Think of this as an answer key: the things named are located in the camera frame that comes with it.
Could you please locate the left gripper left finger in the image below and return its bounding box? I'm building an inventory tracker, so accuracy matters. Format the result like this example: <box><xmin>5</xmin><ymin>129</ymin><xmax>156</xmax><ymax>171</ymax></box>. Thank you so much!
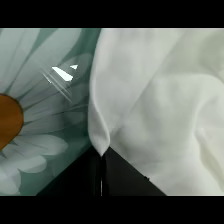
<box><xmin>35</xmin><ymin>145</ymin><xmax>102</xmax><ymax>197</ymax></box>

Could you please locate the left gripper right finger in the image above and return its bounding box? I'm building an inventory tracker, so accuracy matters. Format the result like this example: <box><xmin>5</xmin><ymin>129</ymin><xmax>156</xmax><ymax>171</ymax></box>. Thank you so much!
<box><xmin>101</xmin><ymin>146</ymin><xmax>167</xmax><ymax>197</ymax></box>

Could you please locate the white garment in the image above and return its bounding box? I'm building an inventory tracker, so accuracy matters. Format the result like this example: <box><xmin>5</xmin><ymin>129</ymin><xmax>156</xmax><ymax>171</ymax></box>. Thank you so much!
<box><xmin>87</xmin><ymin>28</ymin><xmax>224</xmax><ymax>197</ymax></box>

